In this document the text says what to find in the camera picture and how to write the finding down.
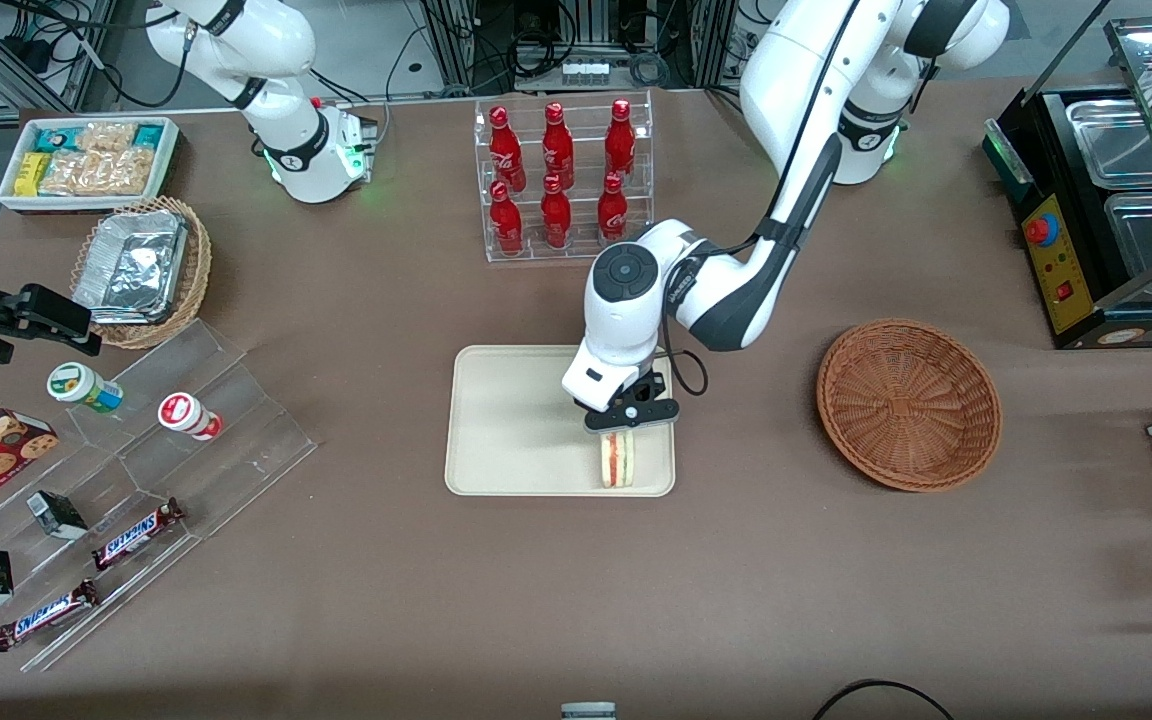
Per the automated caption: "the beige plastic serving tray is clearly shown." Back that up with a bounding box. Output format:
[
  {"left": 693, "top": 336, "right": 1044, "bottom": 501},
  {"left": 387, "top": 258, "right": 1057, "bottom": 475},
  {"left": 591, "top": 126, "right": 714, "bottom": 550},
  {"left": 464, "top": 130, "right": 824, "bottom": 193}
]
[{"left": 444, "top": 345, "right": 677, "bottom": 498}]

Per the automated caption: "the yellow snack packet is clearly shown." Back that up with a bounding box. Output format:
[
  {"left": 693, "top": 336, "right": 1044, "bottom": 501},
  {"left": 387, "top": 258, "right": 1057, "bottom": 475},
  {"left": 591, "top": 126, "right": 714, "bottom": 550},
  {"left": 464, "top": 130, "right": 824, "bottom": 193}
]
[{"left": 14, "top": 152, "right": 52, "bottom": 198}]

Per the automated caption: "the black food warmer cabinet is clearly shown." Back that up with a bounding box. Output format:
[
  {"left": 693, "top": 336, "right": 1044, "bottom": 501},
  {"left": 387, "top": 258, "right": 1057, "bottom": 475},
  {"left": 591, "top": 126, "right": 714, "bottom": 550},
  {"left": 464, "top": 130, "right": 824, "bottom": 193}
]
[{"left": 981, "top": 15, "right": 1152, "bottom": 351}]

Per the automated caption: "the white rectangular snack bin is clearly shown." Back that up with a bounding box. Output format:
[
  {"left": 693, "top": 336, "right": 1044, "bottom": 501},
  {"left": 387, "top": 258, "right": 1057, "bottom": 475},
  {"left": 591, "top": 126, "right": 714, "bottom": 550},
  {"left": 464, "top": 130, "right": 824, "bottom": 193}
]
[{"left": 0, "top": 116, "right": 182, "bottom": 214}]

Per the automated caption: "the clear acrylic bottle rack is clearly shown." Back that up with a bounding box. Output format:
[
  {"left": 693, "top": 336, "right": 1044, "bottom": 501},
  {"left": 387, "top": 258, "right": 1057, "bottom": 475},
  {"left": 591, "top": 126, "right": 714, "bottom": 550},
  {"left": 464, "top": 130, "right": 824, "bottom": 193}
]
[{"left": 474, "top": 90, "right": 655, "bottom": 264}]

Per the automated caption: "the red lid yogurt cup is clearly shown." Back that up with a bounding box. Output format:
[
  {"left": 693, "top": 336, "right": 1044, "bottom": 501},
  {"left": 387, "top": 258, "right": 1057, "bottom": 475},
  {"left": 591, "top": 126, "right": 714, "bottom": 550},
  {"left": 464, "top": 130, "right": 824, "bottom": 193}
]
[{"left": 157, "top": 392, "right": 225, "bottom": 442}]

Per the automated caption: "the brown wicker basket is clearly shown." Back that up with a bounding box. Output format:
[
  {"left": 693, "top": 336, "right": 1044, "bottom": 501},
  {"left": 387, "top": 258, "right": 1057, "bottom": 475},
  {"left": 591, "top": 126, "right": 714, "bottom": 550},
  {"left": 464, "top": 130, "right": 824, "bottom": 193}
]
[{"left": 816, "top": 318, "right": 1003, "bottom": 493}]

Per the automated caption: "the aluminium foil container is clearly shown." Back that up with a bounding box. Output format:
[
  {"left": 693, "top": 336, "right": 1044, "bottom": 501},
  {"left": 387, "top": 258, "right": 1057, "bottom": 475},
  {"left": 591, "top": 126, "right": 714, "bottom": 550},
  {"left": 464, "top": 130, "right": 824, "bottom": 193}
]
[{"left": 73, "top": 208, "right": 189, "bottom": 326}]

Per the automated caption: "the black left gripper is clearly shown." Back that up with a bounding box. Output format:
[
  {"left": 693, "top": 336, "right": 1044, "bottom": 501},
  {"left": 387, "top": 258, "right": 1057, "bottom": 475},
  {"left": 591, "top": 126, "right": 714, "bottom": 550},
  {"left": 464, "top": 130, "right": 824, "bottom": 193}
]
[{"left": 584, "top": 372, "right": 682, "bottom": 433}]

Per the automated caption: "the red cola bottle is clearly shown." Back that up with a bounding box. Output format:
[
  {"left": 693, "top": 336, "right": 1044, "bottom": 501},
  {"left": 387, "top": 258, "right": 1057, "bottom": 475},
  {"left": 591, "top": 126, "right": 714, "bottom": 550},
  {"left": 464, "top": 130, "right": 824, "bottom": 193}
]
[
  {"left": 490, "top": 180, "right": 525, "bottom": 257},
  {"left": 542, "top": 101, "right": 575, "bottom": 189},
  {"left": 597, "top": 172, "right": 629, "bottom": 246},
  {"left": 489, "top": 106, "right": 525, "bottom": 193},
  {"left": 540, "top": 174, "right": 573, "bottom": 251},
  {"left": 604, "top": 98, "right": 636, "bottom": 181}
]

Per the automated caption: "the green lid yogurt cup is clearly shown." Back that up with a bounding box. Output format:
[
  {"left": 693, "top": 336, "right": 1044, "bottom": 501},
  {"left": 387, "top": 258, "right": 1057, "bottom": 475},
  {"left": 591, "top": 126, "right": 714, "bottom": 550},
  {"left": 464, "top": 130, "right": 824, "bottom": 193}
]
[{"left": 46, "top": 362, "right": 125, "bottom": 415}]

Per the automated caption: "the clear cracker bag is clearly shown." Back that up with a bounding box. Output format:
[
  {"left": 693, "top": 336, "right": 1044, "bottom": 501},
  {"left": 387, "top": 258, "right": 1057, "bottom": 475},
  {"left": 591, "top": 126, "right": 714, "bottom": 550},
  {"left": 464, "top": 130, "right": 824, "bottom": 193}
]
[
  {"left": 39, "top": 150, "right": 102, "bottom": 197},
  {"left": 96, "top": 148, "right": 157, "bottom": 196},
  {"left": 76, "top": 122, "right": 139, "bottom": 153}
]

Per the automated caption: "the black cable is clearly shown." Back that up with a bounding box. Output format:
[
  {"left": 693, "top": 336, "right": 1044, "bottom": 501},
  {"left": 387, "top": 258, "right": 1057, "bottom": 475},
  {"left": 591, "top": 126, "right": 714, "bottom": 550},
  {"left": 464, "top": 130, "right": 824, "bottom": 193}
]
[{"left": 812, "top": 679, "right": 955, "bottom": 720}]

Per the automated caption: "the Snickers chocolate bar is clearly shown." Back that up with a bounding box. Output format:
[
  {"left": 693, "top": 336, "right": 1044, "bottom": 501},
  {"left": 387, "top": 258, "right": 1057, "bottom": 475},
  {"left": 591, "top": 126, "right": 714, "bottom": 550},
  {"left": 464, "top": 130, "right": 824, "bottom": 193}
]
[
  {"left": 91, "top": 497, "right": 187, "bottom": 572},
  {"left": 0, "top": 578, "right": 102, "bottom": 653}
]

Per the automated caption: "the aluminium frame rack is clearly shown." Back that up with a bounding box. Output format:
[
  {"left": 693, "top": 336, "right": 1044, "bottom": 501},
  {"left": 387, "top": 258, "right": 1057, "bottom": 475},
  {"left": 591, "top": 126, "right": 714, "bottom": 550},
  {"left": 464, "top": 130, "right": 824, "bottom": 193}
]
[{"left": 421, "top": 0, "right": 737, "bottom": 93}]

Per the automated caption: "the triangular sandwich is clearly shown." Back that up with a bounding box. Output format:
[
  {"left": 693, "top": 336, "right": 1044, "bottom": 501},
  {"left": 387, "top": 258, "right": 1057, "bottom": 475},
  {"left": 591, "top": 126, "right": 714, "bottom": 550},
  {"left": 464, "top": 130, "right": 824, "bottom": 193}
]
[{"left": 601, "top": 430, "right": 638, "bottom": 491}]

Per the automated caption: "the clear acrylic stepped stand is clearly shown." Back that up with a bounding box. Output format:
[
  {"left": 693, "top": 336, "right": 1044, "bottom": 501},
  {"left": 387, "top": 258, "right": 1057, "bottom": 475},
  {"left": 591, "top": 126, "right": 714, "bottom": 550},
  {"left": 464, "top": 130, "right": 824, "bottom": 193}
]
[{"left": 0, "top": 318, "right": 319, "bottom": 674}]

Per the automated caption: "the light wicker basket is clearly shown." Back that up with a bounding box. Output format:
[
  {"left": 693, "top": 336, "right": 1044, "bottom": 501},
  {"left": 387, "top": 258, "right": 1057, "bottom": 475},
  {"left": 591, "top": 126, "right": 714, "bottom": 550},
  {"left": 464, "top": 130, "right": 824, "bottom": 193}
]
[{"left": 69, "top": 195, "right": 214, "bottom": 351}]

